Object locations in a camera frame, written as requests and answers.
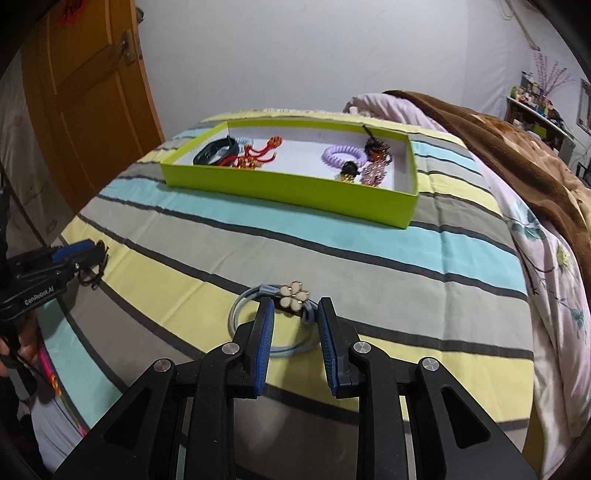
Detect green cardboard box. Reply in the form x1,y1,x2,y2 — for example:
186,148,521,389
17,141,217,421
159,119,420,229

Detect purple spiral hair tie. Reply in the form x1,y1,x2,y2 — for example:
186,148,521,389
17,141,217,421
322,144,369,169

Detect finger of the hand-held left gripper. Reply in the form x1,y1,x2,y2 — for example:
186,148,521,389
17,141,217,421
60,247,108,278
51,239,95,265

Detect person's printed clothing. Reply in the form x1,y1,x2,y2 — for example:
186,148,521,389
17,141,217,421
9,323,93,472

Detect person's left hand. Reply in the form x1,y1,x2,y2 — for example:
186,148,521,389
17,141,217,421
0,316,44,370

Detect purple flower branches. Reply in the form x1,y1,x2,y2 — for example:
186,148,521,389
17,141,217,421
531,48,575,95

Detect red bracelet with gold beads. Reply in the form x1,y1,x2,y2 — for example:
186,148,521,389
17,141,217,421
228,152,278,169

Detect window with metal frame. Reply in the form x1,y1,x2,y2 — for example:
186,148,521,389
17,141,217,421
577,78,591,130

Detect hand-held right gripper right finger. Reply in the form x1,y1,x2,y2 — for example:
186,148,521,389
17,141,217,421
317,296,537,480

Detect pink beaded bracelet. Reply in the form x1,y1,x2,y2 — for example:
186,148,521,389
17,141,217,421
359,159,387,186

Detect red door decoration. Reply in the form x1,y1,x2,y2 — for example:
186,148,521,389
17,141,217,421
55,0,84,21

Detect red knotted cord charm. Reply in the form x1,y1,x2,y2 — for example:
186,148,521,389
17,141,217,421
245,135,283,160

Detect blue hair tie with flower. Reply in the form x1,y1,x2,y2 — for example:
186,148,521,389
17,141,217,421
228,281,324,360

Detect brown fleece blanket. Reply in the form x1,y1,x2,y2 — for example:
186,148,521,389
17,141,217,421
383,90,591,278

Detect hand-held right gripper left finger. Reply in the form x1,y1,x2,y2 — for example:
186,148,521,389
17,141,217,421
53,296,276,480

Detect red beaded pendant black cord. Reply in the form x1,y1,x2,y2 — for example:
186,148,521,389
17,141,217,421
361,126,393,162

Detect metal door handle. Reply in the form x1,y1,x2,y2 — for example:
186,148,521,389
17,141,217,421
117,30,139,63

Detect black cord bracelet stone beads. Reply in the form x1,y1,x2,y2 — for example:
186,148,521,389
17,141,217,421
76,240,110,289

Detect pink floral quilt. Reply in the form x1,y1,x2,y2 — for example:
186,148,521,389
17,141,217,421
342,92,591,480

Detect white wall pipe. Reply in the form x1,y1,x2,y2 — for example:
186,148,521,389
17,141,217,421
501,0,541,51

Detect striped bedsheet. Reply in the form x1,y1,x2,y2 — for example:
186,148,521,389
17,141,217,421
28,108,536,480

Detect black silicone wristband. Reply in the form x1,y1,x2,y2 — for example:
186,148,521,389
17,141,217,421
193,137,241,167

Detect wooden door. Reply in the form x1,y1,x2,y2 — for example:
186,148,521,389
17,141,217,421
21,0,166,217

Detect cluttered white shelf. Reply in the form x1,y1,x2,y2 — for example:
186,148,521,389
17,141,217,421
505,69,578,153

